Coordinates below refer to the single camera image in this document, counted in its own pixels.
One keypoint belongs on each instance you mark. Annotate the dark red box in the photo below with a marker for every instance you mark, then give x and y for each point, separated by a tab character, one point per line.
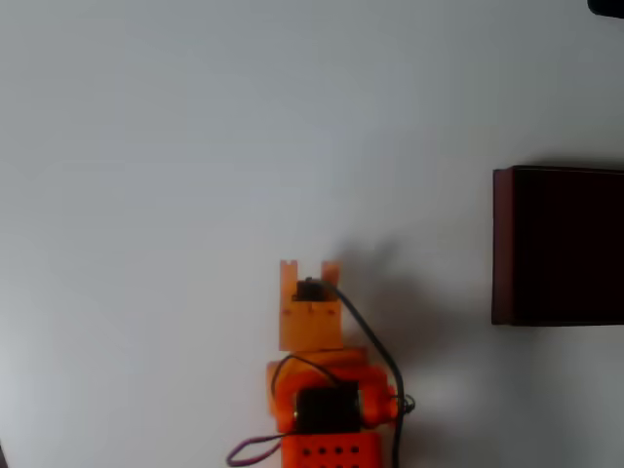
560	246

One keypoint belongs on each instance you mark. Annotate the black object at corner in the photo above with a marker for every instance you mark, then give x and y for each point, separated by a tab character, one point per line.
607	7

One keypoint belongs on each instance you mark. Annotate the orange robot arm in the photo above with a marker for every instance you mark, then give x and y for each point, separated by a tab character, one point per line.
312	326

